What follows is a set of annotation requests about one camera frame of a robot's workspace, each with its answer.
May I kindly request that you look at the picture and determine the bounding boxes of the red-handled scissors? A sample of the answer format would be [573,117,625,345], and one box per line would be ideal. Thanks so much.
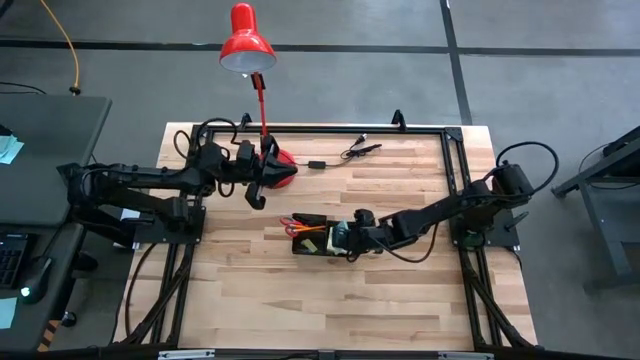
[279,216,302,237]

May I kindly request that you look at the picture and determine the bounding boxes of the yellow cable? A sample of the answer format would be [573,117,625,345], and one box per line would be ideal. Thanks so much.
[39,0,82,96]

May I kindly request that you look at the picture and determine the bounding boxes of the dark grey desk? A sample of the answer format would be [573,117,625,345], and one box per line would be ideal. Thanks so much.
[0,93,113,354]

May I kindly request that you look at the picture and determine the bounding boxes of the red desk lamp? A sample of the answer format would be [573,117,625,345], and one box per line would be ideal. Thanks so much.
[218,2,300,190]

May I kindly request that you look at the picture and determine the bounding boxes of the pale blue paper note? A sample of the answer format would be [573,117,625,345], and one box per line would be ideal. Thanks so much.
[0,133,25,166]
[0,297,19,331]

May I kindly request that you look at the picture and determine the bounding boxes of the black computer mouse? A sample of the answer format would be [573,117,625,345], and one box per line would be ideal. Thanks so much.
[18,255,54,305]

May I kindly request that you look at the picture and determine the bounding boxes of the black aluminium table frame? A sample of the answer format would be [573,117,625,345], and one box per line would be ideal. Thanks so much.
[112,108,539,360]

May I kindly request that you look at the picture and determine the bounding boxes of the black keyboard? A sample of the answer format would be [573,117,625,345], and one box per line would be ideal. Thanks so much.
[0,232,30,290]

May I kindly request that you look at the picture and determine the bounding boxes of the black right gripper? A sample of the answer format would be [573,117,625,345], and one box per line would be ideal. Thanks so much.
[345,208,404,264]

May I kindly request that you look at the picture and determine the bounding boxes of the dark grey metal stand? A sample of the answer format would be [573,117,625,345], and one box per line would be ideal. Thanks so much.
[549,124,640,294]

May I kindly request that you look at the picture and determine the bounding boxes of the silver metal bracket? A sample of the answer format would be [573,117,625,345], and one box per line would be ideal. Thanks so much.
[438,351,495,360]
[158,349,217,360]

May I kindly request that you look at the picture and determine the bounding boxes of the black lamp cable with adapter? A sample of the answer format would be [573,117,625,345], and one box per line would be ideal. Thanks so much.
[294,132,385,170]

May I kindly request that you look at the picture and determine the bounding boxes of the black mesh desk organizer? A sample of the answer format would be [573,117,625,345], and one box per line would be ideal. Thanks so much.
[291,213,374,258]

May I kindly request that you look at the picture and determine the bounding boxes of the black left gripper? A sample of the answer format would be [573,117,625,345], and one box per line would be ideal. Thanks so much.
[227,135,299,190]

